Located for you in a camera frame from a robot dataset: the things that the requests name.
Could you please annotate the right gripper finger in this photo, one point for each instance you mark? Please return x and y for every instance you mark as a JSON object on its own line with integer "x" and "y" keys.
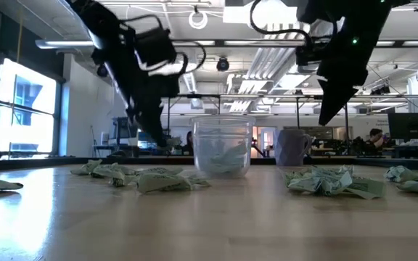
{"x": 334, "y": 101}

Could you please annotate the black computer monitor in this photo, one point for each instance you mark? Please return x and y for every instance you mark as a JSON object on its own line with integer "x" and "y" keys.
{"x": 410, "y": 126}

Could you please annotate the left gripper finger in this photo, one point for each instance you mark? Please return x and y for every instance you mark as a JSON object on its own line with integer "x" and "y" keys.
{"x": 136, "y": 114}
{"x": 154, "y": 121}

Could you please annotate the person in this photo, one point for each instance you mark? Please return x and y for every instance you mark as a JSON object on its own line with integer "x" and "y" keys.
{"x": 188, "y": 143}
{"x": 376, "y": 136}

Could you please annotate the dark computer monitor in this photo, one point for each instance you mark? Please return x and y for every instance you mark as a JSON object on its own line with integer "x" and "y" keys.
{"x": 120, "y": 130}

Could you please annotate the lavender faceted mug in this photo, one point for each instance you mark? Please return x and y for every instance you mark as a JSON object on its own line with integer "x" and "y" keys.
{"x": 289, "y": 148}

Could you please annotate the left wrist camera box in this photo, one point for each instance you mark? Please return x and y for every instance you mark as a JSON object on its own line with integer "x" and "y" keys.
{"x": 154, "y": 47}

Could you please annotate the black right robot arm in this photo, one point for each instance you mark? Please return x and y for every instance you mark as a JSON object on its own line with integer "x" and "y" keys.
{"x": 339, "y": 7}

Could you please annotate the clear plastic cup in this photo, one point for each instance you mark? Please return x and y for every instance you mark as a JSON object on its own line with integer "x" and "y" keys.
{"x": 201, "y": 137}

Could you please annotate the black dome camera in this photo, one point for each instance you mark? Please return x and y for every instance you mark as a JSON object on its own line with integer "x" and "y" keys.
{"x": 223, "y": 64}
{"x": 102, "y": 71}

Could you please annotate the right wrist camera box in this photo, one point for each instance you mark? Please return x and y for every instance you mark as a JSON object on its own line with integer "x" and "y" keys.
{"x": 307, "y": 54}

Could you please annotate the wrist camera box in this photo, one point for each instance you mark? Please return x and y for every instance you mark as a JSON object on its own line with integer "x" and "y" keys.
{"x": 307, "y": 54}
{"x": 154, "y": 47}

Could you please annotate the black ceiling spotlight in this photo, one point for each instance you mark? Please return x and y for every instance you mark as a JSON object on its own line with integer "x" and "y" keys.
{"x": 380, "y": 90}

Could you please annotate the fluorescent tube light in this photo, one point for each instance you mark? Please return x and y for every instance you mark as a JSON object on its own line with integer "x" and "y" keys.
{"x": 64, "y": 44}

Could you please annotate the black overhead workstation frame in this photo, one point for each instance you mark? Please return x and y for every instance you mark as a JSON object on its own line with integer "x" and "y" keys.
{"x": 252, "y": 96}

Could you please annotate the large bright window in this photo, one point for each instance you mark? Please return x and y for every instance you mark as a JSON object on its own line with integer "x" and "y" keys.
{"x": 27, "y": 108}

